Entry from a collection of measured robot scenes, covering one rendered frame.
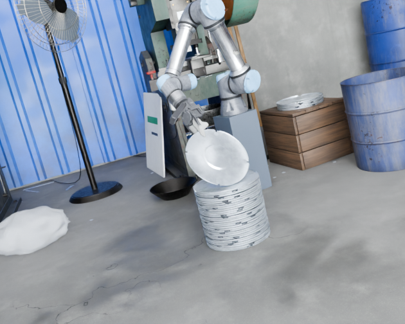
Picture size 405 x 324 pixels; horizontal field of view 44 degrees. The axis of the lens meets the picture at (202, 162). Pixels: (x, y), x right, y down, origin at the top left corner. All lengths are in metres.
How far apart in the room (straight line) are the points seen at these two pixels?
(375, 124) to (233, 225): 1.01
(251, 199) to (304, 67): 3.20
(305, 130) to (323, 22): 2.42
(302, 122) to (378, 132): 0.49
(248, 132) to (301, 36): 2.54
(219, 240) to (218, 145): 0.41
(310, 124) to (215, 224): 1.14
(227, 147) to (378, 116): 0.86
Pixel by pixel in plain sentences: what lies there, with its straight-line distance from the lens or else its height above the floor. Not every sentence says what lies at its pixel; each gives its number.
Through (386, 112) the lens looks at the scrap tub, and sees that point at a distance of 2.68.
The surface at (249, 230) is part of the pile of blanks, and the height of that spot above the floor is 0.07.
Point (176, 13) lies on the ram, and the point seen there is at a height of 1.08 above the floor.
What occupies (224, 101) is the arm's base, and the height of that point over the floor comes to 0.53.
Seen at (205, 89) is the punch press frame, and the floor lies 0.56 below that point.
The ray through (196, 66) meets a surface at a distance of 3.38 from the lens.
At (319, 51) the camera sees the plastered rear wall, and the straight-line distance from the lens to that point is 5.24.
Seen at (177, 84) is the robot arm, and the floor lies 0.70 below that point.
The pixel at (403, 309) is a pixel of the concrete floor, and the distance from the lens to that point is 1.61.
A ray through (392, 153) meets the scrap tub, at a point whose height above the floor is 0.10.
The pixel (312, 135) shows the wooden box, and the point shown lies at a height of 0.19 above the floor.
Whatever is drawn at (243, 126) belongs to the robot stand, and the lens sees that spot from 2.71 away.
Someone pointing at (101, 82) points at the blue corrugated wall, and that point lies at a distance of 4.58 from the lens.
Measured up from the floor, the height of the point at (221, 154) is 0.38.
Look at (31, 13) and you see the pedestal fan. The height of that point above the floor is 1.27.
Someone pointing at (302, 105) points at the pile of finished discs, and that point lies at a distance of 3.07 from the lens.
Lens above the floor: 0.86
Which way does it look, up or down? 13 degrees down
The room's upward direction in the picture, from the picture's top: 13 degrees counter-clockwise
